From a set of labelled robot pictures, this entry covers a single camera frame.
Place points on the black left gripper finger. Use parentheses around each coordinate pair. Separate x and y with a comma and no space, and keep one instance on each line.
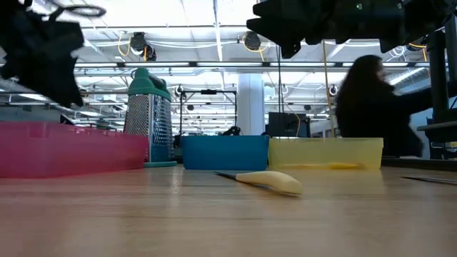
(62,82)

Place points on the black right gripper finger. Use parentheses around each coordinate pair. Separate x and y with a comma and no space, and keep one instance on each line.
(282,25)

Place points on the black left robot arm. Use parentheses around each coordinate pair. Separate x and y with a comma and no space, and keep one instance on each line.
(5,43)

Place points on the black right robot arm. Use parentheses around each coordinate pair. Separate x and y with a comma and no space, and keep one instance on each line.
(428,18)

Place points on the large black ceiling reel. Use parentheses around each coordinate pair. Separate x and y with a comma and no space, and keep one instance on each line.
(252,43)
(137,41)

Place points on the pink plastic bin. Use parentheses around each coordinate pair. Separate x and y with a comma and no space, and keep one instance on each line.
(71,150)

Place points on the person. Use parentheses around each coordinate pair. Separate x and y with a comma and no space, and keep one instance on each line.
(371,107)

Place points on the white pillar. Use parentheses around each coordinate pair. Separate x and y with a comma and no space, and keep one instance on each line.
(251,107)

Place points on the black background monitor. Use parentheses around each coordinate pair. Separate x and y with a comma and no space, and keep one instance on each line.
(285,125)

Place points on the yellow translucent plastic bin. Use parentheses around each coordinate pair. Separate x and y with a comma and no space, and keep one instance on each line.
(325,151)

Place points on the grey side desk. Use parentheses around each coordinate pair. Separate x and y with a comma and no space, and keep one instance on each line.
(439,130)

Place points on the blue plastic bin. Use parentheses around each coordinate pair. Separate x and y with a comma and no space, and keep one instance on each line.
(225,153)

